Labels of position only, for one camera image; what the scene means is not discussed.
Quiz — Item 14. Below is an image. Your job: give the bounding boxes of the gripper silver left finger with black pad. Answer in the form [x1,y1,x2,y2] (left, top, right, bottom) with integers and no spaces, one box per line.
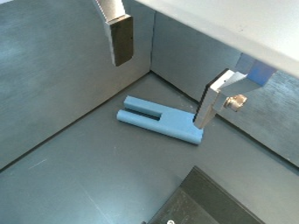
[92,0,133,67]

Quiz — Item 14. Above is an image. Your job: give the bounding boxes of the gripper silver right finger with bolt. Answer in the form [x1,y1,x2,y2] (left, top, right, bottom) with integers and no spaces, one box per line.
[192,53,276,129]

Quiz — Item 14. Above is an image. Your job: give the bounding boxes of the light blue forked peg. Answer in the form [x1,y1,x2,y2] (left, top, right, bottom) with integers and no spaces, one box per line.
[116,95,202,144]

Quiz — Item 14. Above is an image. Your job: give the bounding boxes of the black regrasp fixture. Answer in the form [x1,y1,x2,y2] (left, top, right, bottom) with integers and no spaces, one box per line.
[146,166,265,224]

